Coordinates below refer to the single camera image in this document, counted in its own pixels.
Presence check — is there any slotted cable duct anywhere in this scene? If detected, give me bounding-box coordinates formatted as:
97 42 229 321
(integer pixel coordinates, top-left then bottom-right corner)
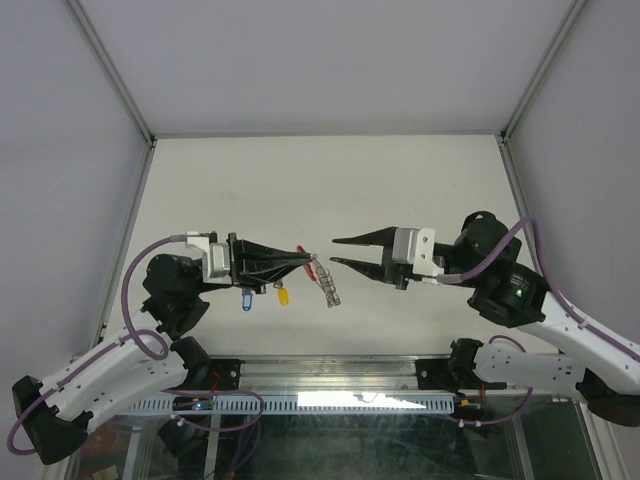
123 391 455 417

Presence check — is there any right aluminium frame post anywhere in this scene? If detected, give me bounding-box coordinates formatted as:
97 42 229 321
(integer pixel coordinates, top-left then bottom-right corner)
500 0 590 144

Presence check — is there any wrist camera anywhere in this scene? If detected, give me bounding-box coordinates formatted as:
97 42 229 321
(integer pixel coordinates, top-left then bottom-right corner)
391 227 444 284
185 231 232 285

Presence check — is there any aluminium front rail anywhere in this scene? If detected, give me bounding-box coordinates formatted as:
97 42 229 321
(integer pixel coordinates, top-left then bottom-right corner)
63 353 599 396

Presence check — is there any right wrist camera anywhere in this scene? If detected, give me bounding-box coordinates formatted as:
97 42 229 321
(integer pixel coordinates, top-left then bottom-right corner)
391 227 444 284

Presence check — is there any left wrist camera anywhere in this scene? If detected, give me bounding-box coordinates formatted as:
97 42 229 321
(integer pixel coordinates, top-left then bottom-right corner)
185 231 232 285

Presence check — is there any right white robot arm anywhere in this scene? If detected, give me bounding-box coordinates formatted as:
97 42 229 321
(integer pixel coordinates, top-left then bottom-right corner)
334 211 639 428

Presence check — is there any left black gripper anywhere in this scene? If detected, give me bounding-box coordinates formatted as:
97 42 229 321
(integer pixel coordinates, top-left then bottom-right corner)
190 232 312 295

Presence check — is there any blue tag key lower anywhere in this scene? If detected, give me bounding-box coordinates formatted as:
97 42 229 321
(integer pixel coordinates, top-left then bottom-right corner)
242 290 253 312

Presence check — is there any yellow tag key lower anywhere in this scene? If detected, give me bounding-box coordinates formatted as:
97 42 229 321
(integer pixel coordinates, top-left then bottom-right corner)
273 281 290 306

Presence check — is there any red handled metal keyring holder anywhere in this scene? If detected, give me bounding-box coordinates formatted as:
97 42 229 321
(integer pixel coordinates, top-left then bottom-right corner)
303 257 341 308

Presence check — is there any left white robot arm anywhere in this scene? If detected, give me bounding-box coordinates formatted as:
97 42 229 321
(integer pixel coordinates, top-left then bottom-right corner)
6 232 316 465

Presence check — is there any aluminium frame post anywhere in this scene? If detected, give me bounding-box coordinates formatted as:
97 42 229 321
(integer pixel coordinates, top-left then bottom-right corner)
500 0 590 144
62 0 156 145

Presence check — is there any left aluminium frame post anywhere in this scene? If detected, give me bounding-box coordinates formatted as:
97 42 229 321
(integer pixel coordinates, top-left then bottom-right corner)
62 0 156 145

